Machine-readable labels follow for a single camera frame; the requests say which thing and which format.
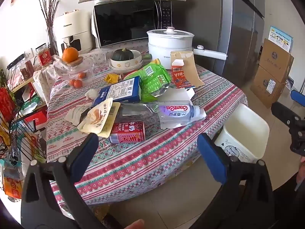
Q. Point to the white paper wrapper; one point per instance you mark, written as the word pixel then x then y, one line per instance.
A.
pixel 185 93

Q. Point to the black microwave oven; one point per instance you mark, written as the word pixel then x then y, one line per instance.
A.
pixel 124 21

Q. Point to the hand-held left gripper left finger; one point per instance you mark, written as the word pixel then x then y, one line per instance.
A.
pixel 84 152

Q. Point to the wooden shelf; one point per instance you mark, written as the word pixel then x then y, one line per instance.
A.
pixel 23 84

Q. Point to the cream air fryer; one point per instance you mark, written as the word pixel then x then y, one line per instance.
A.
pixel 71 26

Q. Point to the person's right hand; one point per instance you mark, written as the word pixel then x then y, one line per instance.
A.
pixel 300 171

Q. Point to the glass jar with wooden lid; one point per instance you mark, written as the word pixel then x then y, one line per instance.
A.
pixel 83 66

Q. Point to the blue printed box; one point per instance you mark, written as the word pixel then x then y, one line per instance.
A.
pixel 281 38

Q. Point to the small dark blue box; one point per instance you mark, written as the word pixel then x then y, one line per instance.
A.
pixel 289 83

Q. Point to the orange packet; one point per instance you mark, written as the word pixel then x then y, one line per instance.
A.
pixel 12 187

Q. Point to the clear plastic water bottle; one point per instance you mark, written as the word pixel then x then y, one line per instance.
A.
pixel 176 111

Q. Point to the large orange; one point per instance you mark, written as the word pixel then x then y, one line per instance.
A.
pixel 70 54

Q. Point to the cream snack pouch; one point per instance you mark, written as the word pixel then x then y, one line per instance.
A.
pixel 100 116

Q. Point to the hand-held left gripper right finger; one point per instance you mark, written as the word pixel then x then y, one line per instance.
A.
pixel 209 157

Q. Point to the white electric cooking pot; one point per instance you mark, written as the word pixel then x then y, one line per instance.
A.
pixel 166 45

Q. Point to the green snack bag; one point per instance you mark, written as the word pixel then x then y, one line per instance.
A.
pixel 154 78

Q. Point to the dry bare branches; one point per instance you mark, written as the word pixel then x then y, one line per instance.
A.
pixel 51 7

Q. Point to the brown cardboard box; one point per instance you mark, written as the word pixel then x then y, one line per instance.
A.
pixel 276 59
pixel 264 88

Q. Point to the red box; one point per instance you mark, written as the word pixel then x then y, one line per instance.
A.
pixel 37 120

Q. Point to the red drink can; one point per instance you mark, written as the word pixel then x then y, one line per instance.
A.
pixel 128 133

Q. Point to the white plastic waste bin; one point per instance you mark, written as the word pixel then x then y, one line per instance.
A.
pixel 245 128

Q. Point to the torn orange milk carton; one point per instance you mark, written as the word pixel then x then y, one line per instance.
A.
pixel 181 76

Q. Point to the red hanging ornament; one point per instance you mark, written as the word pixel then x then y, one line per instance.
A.
pixel 6 103

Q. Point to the blue milk carton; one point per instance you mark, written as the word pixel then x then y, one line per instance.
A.
pixel 119 90

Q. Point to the person's left hand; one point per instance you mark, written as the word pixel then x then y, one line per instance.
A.
pixel 134 225

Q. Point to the glass vase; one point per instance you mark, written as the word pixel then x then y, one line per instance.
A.
pixel 51 43

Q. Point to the pale plastic wrapper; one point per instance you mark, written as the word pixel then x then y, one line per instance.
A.
pixel 73 114

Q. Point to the dark green squash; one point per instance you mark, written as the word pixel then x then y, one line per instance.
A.
pixel 121 55

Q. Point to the small tangerine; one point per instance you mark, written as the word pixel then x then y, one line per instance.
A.
pixel 72 82
pixel 81 75
pixel 77 83

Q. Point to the yellow foil wrapper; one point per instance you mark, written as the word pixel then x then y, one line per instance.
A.
pixel 112 78

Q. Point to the grey refrigerator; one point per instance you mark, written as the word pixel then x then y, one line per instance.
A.
pixel 238 28

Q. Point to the green packet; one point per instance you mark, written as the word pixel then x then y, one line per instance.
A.
pixel 32 100

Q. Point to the red label jar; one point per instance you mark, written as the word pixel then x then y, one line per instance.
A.
pixel 44 57

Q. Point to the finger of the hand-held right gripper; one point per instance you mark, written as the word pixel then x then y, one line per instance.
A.
pixel 282 112
pixel 297 97

